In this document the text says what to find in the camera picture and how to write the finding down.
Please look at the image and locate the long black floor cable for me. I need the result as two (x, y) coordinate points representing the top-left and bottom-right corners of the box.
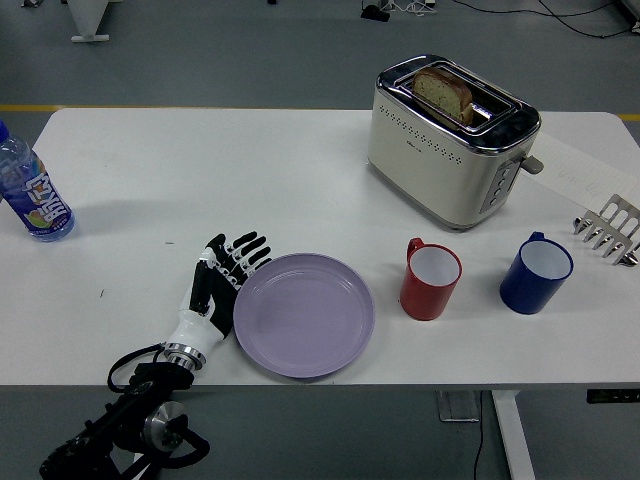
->
(452, 0), (640, 40)

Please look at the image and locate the white floor cable bundle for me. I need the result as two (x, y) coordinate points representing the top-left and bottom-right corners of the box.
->
(388, 0), (437, 15)

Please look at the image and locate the white table leg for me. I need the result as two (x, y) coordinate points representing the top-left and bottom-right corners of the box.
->
(488, 389), (536, 480)
(129, 449), (154, 480)

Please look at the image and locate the blue enamel mug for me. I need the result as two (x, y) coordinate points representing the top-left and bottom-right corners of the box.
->
(499, 231), (574, 316)

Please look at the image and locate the toasted bread slice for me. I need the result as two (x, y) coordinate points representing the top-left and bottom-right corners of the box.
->
(412, 67), (475, 125)

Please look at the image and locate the black table control panel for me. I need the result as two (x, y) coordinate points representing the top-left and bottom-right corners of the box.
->
(586, 388), (640, 404)

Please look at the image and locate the blue drink bottle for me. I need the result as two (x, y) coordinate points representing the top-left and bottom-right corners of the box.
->
(0, 119), (76, 244)

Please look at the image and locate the black floor device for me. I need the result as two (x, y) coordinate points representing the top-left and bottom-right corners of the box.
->
(359, 3), (391, 23)

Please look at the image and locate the white stand base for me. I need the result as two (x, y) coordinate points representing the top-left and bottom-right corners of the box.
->
(68, 0), (127, 44)

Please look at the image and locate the purple plate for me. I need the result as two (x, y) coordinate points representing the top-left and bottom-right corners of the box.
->
(232, 252), (376, 380)

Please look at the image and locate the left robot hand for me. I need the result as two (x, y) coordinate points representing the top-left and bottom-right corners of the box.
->
(167, 230), (274, 354)

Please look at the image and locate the steel toast rack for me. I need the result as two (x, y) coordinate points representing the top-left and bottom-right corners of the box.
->
(569, 193), (640, 267)

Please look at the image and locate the grey floor plate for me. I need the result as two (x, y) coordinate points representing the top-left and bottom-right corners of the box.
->
(433, 390), (482, 422)

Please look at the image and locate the cream steel toaster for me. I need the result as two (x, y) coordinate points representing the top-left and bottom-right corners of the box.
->
(367, 53), (545, 233)

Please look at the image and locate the white paper sheet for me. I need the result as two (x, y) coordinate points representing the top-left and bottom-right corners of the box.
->
(519, 130), (637, 211)

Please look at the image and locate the red enamel mug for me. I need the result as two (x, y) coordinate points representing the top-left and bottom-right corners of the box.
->
(398, 237), (463, 322)

